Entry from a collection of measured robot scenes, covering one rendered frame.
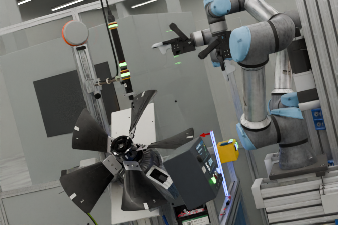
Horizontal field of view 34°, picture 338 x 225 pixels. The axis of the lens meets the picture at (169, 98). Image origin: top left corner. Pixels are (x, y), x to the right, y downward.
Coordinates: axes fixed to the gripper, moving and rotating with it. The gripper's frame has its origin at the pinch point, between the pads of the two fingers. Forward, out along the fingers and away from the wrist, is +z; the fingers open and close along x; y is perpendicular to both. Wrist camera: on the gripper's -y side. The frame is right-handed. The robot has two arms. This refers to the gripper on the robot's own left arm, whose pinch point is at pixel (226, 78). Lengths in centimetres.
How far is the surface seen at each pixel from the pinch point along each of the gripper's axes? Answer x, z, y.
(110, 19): 23, -40, -50
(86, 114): 36, 3, -80
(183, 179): -58, 27, -16
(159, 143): 21, 24, -41
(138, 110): 37, 7, -52
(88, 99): 80, -4, -93
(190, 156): -58, 20, -11
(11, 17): 556, -144, -358
